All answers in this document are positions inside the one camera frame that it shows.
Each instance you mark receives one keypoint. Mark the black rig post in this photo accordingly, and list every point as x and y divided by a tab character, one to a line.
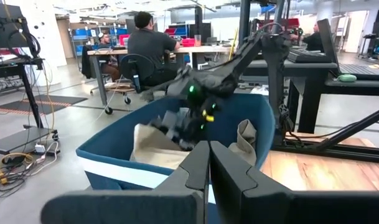
277	15
244	21

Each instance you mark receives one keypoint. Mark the shelf with blue bins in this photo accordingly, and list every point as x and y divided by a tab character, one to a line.
81	32

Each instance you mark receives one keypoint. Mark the green oval case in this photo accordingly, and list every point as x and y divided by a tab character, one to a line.
347	78

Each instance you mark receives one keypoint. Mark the black side table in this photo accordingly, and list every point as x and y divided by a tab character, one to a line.
304	102

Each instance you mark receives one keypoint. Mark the khaki pants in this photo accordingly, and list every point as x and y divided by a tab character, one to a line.
152	149

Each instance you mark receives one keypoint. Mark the red desk bin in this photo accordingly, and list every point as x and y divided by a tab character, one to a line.
188	42

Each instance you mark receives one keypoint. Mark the red storage bin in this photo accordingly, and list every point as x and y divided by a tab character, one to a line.
292	23

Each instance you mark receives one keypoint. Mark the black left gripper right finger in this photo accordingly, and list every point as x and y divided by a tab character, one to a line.
270	208

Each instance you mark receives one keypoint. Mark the yellow gripper tag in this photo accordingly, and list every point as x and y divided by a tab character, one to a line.
209	118

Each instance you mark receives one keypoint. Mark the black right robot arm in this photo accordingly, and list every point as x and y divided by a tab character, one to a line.
274	49

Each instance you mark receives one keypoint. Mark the black jacket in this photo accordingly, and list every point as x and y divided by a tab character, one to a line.
88	62

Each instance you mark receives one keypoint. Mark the orange cup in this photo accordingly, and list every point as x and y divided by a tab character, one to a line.
198	40

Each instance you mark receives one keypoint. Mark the long yellow white pole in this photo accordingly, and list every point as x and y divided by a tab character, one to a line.
233	43

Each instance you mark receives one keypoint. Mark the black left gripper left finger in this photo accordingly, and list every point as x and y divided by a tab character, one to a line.
130	208

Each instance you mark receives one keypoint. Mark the black aluminium table frame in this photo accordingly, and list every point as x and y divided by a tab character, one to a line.
332	152

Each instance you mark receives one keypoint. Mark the blue fabric bin white stripe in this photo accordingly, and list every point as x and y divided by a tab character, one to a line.
114	146

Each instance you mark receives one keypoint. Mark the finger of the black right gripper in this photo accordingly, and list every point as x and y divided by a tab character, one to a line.
192	140
169	123

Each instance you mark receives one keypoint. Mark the person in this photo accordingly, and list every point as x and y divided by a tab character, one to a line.
313	42
148	46
105	40

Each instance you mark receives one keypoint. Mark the black laptop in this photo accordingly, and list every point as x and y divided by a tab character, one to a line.
327	40

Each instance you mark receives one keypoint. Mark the black monitor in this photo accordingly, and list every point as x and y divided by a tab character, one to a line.
204	31

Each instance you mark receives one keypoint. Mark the black floor mat orange stripes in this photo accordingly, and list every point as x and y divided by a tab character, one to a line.
52	101

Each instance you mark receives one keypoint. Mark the white power adapter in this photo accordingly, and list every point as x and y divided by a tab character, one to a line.
40	148

